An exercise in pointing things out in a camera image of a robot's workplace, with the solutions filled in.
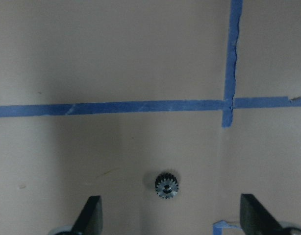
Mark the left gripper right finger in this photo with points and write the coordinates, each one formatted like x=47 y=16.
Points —
x=255 y=219

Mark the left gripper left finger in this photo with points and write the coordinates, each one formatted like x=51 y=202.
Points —
x=89 y=221

